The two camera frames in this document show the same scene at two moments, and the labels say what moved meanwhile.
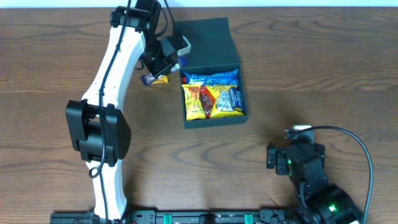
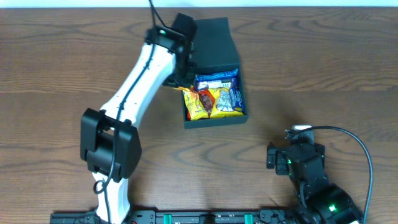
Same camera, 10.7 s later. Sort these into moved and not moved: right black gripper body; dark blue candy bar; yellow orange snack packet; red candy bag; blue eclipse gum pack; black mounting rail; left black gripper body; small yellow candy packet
Moved: small yellow candy packet; dark blue candy bar; left black gripper body
Not moved: right black gripper body; red candy bag; black mounting rail; blue eclipse gum pack; yellow orange snack packet
